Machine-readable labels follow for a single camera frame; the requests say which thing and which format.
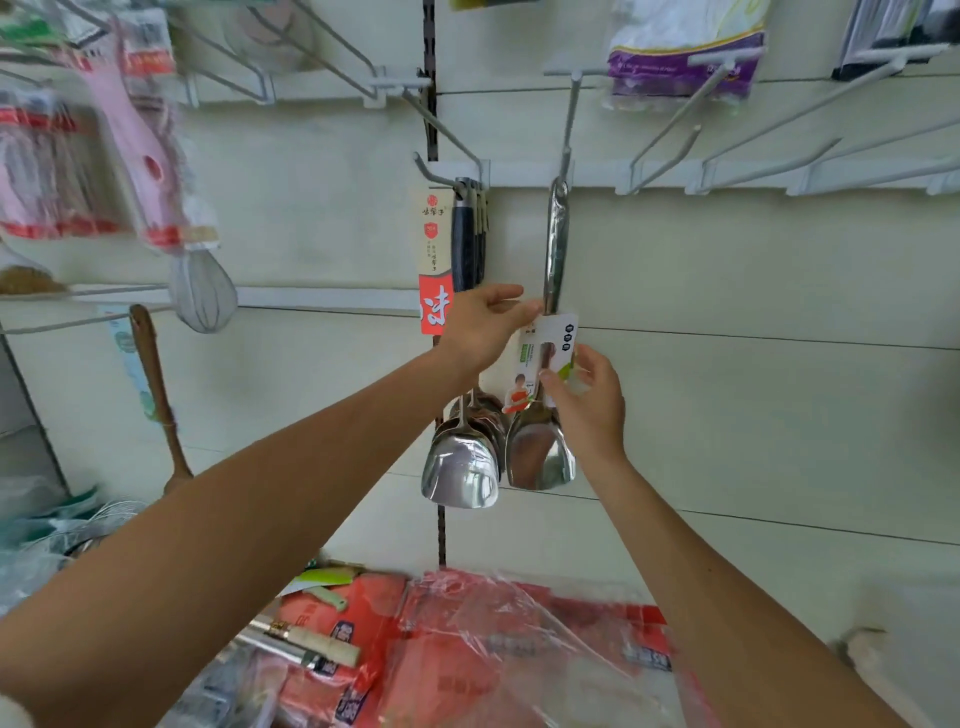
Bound row of hanging flat packets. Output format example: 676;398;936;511
832;0;960;80

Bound dark wooden spatula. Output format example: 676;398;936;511
127;304;197;497

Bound black wall divider strip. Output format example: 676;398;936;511
420;0;452;569

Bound person's left forearm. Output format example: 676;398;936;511
0;352;474;728

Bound pile of plastic wrapped utensils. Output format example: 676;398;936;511
0;472;287;728

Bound white purple bag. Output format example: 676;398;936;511
604;0;774;110

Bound person's right hand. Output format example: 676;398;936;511
537;342;629;476

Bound steel spatula with label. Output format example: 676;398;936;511
502;177;582;494

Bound person's right forearm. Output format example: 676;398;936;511
592;450;909;728

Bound red plastic wrapped packets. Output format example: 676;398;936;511
262;567;722;728

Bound large steel strainer ladle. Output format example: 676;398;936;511
232;615;362;672

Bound person's left hand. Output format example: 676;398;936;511
432;282;545;384

